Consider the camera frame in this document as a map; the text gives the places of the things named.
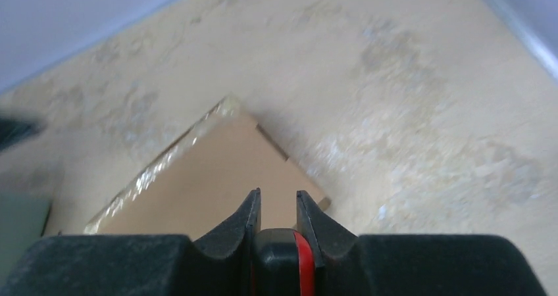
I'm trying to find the brown cardboard express box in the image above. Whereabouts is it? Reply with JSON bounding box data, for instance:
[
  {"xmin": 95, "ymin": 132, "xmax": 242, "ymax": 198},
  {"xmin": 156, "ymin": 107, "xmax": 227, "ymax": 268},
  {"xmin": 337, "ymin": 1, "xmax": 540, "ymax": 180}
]
[{"xmin": 84, "ymin": 96, "xmax": 331, "ymax": 239}]

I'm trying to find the clear plastic storage bin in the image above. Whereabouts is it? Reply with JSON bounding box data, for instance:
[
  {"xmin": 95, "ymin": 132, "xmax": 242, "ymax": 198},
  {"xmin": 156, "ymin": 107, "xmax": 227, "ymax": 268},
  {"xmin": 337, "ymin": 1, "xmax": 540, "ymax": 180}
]
[{"xmin": 1, "ymin": 192, "xmax": 51, "ymax": 285}]

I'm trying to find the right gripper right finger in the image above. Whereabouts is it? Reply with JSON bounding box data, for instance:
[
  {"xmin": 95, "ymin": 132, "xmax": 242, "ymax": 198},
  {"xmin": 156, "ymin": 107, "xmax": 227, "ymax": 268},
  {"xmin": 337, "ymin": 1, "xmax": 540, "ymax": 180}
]
[{"xmin": 296, "ymin": 191, "xmax": 545, "ymax": 295}]

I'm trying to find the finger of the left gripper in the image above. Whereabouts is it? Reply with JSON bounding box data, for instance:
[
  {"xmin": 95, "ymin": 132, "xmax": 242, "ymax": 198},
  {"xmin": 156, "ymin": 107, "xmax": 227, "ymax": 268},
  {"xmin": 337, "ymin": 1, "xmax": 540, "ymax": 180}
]
[{"xmin": 1, "ymin": 111, "xmax": 46, "ymax": 152}]

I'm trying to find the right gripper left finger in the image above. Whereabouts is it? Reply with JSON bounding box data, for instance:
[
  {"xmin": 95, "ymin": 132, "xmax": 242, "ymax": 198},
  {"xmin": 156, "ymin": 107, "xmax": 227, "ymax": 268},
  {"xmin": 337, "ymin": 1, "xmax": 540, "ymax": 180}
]
[{"xmin": 1, "ymin": 189, "xmax": 261, "ymax": 295}]

